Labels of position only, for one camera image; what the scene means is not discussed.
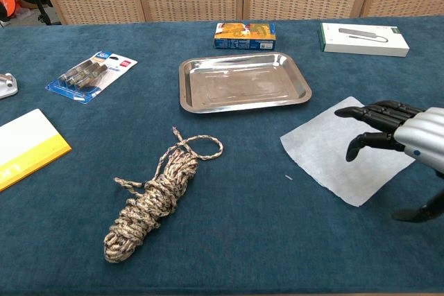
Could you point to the orange round object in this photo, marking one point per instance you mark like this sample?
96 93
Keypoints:
7 3

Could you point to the silver metal tray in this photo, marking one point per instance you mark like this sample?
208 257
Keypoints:
243 82

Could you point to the white green product box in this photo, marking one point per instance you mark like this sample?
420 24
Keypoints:
364 41

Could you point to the blue orange carton box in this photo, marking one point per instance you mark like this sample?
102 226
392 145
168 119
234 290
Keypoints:
243 36

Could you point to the blue table cloth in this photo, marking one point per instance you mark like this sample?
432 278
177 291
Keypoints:
243 206

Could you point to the battery blister pack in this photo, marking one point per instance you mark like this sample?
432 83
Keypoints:
88 76

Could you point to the silver metal fixture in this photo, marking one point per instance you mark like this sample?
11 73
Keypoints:
6 86

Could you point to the white paper sheet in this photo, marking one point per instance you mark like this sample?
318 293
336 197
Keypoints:
322 150

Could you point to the small white scrap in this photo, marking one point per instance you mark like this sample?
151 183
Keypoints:
288 177

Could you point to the yellow white flat box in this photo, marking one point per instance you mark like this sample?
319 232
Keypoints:
27 147

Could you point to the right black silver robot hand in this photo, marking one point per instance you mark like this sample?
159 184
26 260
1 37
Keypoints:
421 133

